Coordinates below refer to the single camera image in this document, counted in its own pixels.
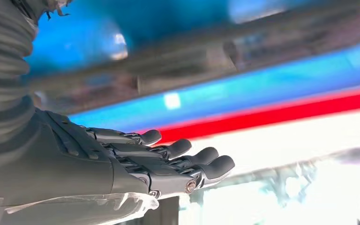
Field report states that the blue steel shelf rack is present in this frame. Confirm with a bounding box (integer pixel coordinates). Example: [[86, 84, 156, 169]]
[[24, 0, 360, 134]]

